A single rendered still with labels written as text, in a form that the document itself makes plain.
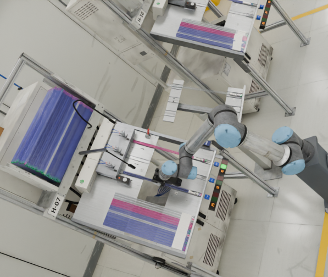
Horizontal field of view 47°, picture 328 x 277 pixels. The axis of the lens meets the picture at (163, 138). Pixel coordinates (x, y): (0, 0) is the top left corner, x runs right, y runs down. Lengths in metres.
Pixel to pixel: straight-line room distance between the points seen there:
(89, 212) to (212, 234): 0.97
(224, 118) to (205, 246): 1.27
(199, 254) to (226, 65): 1.47
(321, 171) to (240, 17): 1.35
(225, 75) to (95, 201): 1.47
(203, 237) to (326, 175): 0.98
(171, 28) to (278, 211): 1.55
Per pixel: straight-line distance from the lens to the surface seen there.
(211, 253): 2.85
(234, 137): 1.74
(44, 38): 4.11
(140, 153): 2.41
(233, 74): 3.19
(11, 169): 2.13
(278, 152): 1.93
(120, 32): 3.02
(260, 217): 2.92
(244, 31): 2.93
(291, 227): 2.76
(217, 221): 2.88
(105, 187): 2.37
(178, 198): 2.30
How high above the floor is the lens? 2.26
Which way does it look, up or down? 33 degrees down
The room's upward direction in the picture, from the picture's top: 55 degrees counter-clockwise
